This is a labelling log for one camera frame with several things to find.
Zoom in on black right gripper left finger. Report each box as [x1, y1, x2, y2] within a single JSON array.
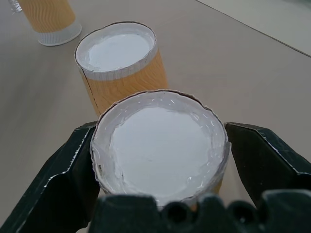
[[0, 121, 101, 233]]

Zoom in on orange ribbed paper cup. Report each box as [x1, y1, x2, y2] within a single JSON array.
[[74, 21, 169, 117], [8, 0, 83, 47], [90, 89, 231, 211]]

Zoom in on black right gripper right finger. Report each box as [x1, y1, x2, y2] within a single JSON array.
[[225, 122, 311, 210]]

